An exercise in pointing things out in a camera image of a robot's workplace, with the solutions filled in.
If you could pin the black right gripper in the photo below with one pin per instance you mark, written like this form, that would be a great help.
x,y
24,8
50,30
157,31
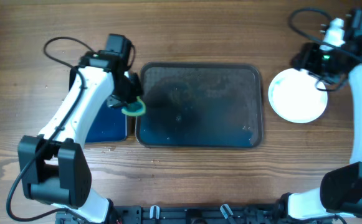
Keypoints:
x,y
307,59

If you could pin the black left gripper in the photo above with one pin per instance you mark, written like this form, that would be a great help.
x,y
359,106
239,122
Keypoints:
x,y
113,101

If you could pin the green yellow scrub sponge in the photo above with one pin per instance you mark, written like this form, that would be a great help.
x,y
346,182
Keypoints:
x,y
138,108

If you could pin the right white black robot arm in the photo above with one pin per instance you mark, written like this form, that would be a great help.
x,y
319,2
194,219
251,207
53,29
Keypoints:
x,y
340,191

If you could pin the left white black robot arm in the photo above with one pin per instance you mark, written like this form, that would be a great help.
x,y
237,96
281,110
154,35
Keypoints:
x,y
53,168

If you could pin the black water tray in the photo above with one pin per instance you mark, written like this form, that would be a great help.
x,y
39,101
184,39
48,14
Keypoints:
x,y
109,124

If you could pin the grey metal serving tray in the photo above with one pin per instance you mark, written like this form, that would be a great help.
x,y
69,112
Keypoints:
x,y
215,105

